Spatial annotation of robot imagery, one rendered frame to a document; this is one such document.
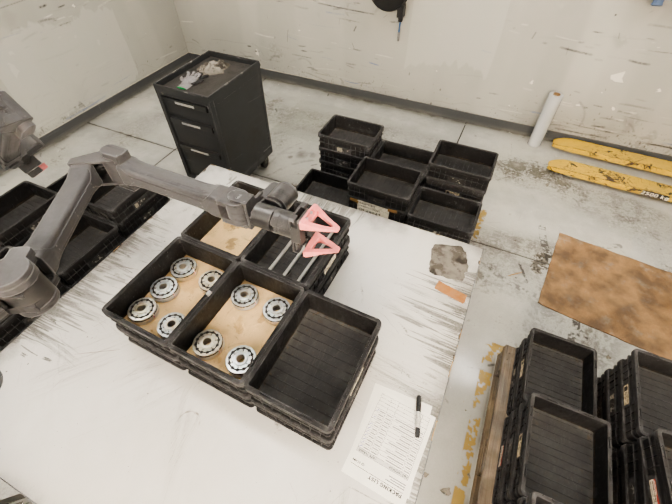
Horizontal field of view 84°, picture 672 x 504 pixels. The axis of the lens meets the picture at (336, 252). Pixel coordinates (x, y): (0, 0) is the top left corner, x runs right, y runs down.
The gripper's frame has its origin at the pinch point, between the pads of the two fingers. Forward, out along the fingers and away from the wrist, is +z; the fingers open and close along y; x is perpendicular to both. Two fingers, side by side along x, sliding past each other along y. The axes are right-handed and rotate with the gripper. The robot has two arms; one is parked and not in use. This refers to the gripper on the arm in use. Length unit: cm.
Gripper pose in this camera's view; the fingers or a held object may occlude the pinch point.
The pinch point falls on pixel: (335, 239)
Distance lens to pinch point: 78.9
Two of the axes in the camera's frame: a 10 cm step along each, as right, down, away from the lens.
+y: 0.1, 6.6, 7.5
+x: -4.2, 6.8, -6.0
